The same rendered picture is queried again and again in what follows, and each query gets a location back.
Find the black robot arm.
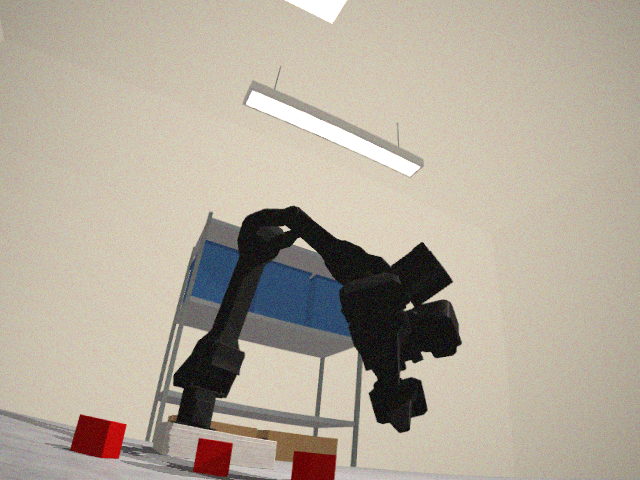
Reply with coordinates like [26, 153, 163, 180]
[171, 206, 462, 431]

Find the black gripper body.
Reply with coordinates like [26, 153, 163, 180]
[339, 273, 428, 418]

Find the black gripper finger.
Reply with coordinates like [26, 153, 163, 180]
[349, 310, 411, 391]
[369, 381, 424, 433]

